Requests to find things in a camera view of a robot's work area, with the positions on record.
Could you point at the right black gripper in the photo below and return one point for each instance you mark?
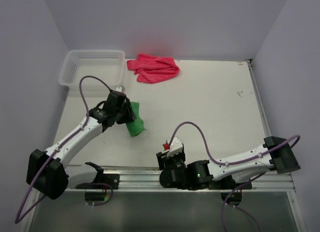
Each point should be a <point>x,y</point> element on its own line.
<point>163,158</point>

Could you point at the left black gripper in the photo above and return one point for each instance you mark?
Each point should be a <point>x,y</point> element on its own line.
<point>129,116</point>

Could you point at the green towel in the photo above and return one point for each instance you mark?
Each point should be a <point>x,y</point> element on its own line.
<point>136,126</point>

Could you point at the pink towel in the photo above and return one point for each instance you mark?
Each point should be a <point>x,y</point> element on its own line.
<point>153,69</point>

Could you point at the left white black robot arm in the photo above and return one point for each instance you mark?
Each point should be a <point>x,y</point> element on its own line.
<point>60,154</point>

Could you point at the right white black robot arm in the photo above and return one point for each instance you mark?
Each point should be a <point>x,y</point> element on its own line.
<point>275,154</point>

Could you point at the white plastic basket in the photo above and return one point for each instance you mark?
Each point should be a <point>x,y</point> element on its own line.
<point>107,65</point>

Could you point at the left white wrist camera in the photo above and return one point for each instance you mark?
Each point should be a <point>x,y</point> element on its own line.
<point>120,89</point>

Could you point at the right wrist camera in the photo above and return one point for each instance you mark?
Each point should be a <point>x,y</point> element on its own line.
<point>172,148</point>

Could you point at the aluminium mounting rail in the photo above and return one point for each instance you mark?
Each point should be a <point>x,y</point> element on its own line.
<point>140,178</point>

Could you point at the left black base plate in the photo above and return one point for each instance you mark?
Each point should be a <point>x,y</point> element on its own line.
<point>112,180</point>

